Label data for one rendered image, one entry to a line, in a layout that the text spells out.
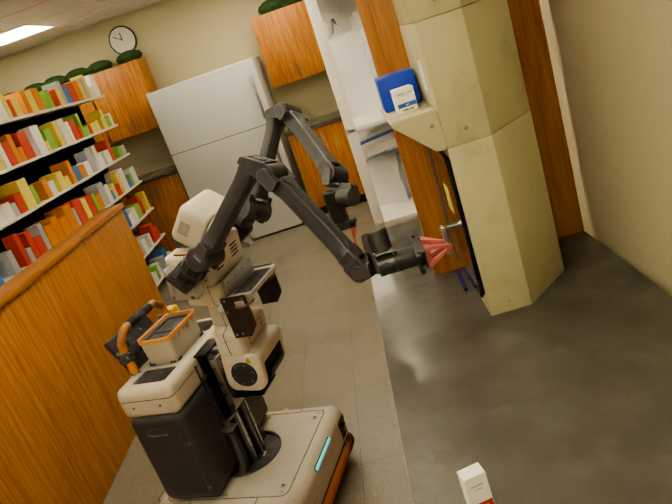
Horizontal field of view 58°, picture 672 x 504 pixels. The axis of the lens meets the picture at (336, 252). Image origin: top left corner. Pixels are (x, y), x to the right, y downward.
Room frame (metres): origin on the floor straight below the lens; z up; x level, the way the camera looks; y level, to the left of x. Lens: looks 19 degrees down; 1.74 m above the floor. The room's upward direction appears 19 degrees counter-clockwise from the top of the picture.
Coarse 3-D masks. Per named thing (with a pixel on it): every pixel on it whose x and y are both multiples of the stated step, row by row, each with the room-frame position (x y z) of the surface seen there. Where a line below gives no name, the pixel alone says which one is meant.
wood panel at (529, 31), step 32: (384, 0) 1.82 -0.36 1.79; (512, 0) 1.79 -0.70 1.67; (384, 32) 1.82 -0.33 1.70; (544, 32) 1.78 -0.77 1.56; (384, 64) 1.82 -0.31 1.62; (544, 64) 1.78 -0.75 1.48; (544, 96) 1.78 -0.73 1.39; (544, 128) 1.78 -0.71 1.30; (416, 160) 1.82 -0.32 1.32; (544, 160) 1.79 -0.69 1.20; (416, 192) 1.82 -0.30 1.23; (576, 192) 1.78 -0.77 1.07; (576, 224) 1.78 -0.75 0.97; (448, 256) 1.82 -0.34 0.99
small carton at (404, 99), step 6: (408, 84) 1.59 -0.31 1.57; (390, 90) 1.60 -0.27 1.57; (396, 90) 1.55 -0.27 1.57; (402, 90) 1.55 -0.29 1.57; (408, 90) 1.55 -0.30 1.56; (396, 96) 1.55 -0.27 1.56; (402, 96) 1.55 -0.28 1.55; (408, 96) 1.55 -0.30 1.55; (414, 96) 1.55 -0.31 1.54; (396, 102) 1.55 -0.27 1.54; (402, 102) 1.55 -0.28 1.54; (408, 102) 1.55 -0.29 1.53; (414, 102) 1.55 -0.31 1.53; (396, 108) 1.58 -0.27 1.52; (402, 108) 1.55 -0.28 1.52; (408, 108) 1.55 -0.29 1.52; (414, 108) 1.55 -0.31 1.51
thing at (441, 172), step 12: (432, 156) 1.71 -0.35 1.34; (444, 156) 1.47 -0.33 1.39; (444, 168) 1.50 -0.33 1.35; (444, 180) 1.57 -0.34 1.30; (444, 192) 1.65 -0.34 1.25; (456, 192) 1.46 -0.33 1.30; (444, 204) 1.74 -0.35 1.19; (456, 204) 1.46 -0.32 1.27; (456, 216) 1.52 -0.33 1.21; (456, 228) 1.60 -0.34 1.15; (456, 240) 1.68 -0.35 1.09; (468, 240) 1.46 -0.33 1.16; (468, 252) 1.47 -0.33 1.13; (468, 264) 1.54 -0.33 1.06; (468, 276) 1.62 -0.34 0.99; (480, 288) 1.46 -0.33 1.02
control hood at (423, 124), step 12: (420, 108) 1.54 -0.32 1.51; (432, 108) 1.48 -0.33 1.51; (396, 120) 1.48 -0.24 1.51; (408, 120) 1.46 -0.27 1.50; (420, 120) 1.45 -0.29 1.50; (432, 120) 1.45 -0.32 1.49; (408, 132) 1.46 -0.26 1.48; (420, 132) 1.45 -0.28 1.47; (432, 132) 1.45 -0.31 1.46; (432, 144) 1.45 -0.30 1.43; (444, 144) 1.45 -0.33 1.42
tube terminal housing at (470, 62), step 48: (480, 0) 1.49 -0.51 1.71; (432, 48) 1.45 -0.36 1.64; (480, 48) 1.46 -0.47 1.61; (432, 96) 1.47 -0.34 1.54; (480, 96) 1.44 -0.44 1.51; (480, 144) 1.44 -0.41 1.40; (528, 144) 1.54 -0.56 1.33; (480, 192) 1.44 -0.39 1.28; (528, 192) 1.50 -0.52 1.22; (480, 240) 1.45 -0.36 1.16; (528, 240) 1.47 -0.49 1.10; (528, 288) 1.44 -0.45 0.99
